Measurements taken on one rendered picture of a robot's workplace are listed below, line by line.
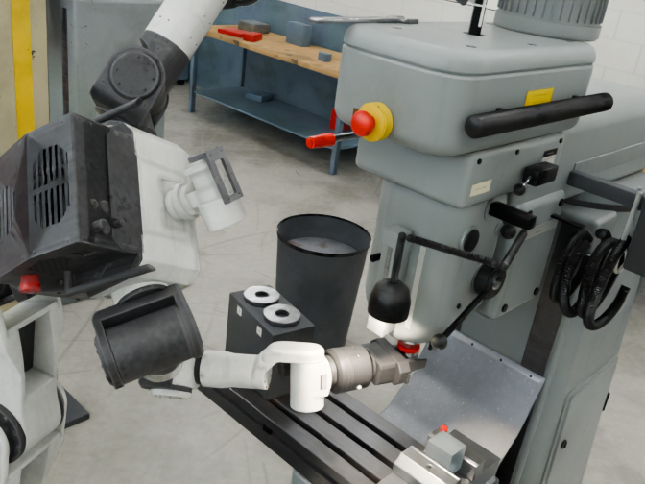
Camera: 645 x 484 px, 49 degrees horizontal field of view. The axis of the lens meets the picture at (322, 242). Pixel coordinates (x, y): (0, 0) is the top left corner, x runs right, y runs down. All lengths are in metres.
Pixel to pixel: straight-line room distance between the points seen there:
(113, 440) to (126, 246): 2.10
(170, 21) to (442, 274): 0.64
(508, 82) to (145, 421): 2.43
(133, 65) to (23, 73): 1.49
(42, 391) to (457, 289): 0.85
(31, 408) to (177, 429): 1.66
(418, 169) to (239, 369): 0.51
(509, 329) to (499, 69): 0.84
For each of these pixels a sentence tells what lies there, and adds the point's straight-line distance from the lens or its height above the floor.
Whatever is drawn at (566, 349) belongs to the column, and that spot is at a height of 1.20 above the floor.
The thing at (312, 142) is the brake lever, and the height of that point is 1.70.
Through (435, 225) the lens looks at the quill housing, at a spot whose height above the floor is 1.58.
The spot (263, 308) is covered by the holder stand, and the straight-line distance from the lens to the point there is 1.77.
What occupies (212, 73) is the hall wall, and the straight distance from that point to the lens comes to 8.69.
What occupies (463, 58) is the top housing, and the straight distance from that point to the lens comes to 1.07.
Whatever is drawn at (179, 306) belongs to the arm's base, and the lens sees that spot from 1.14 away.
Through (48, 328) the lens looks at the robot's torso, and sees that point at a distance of 1.54.
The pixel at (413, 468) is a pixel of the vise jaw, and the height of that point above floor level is 1.06.
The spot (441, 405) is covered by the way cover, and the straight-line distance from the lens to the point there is 1.87.
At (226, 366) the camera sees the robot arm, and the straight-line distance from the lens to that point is 1.40.
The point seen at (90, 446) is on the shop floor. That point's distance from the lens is 3.13.
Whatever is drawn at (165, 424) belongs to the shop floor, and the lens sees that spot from 3.21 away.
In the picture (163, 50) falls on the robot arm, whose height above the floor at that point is 1.80.
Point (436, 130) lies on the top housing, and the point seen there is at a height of 1.77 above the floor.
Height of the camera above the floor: 2.04
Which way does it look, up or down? 24 degrees down
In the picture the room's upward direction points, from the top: 8 degrees clockwise
